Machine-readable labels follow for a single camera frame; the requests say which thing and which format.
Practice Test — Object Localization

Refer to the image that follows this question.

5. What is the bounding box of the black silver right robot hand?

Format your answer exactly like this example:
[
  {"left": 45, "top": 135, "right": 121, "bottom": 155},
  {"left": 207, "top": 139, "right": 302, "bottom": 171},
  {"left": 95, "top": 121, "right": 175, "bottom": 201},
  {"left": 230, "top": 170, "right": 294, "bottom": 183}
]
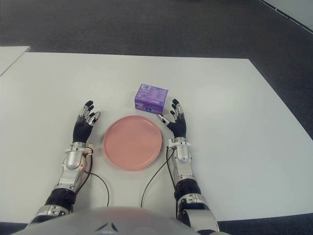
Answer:
[{"left": 156, "top": 98, "right": 188, "bottom": 139}]

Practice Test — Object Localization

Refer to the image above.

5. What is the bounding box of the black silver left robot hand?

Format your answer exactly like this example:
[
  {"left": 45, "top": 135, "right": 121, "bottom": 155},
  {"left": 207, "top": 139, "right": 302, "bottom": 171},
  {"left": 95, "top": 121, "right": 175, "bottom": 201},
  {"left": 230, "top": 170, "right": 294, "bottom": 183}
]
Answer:
[{"left": 72, "top": 99, "right": 102, "bottom": 143}]

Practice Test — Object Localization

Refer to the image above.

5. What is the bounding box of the purple tissue paper pack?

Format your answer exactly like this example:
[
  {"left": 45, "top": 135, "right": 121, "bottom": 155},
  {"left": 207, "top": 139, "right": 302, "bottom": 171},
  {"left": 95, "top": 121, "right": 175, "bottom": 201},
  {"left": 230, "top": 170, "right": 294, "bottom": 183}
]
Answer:
[{"left": 134, "top": 83, "right": 169, "bottom": 115}]

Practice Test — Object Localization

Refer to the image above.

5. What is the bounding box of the pink round plate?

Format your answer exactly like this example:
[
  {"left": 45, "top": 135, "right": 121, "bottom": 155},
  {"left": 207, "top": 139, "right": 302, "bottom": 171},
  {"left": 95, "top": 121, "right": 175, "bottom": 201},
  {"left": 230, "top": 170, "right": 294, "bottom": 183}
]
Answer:
[{"left": 102, "top": 115, "right": 163, "bottom": 171}]

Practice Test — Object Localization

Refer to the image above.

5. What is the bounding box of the grey robot torso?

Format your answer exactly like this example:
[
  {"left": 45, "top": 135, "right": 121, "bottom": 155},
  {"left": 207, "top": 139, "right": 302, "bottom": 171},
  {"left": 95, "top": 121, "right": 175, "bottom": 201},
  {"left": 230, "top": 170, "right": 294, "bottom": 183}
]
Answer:
[{"left": 23, "top": 206, "right": 203, "bottom": 235}]

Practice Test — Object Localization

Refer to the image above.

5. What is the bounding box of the white side table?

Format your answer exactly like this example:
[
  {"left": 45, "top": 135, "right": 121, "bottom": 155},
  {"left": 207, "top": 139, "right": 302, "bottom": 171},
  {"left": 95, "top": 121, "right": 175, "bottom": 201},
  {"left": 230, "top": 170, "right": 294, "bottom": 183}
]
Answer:
[{"left": 0, "top": 46, "right": 30, "bottom": 76}]

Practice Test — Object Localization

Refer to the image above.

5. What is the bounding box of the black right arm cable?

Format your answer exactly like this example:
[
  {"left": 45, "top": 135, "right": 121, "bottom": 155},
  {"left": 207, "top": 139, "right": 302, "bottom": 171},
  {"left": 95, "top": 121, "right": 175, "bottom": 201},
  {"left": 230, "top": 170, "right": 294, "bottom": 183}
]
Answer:
[{"left": 140, "top": 146, "right": 178, "bottom": 208}]

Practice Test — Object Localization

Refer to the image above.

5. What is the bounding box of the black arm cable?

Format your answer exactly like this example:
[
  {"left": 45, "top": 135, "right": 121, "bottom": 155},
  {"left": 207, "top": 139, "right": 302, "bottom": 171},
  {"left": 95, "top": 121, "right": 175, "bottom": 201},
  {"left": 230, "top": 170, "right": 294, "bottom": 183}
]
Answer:
[
  {"left": 140, "top": 146, "right": 178, "bottom": 208},
  {"left": 82, "top": 153, "right": 110, "bottom": 207}
]

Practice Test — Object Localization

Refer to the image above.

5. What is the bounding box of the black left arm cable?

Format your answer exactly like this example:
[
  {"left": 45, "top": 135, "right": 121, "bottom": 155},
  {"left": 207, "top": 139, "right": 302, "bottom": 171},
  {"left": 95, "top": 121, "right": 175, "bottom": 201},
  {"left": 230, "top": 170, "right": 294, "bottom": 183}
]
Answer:
[{"left": 82, "top": 153, "right": 110, "bottom": 207}]

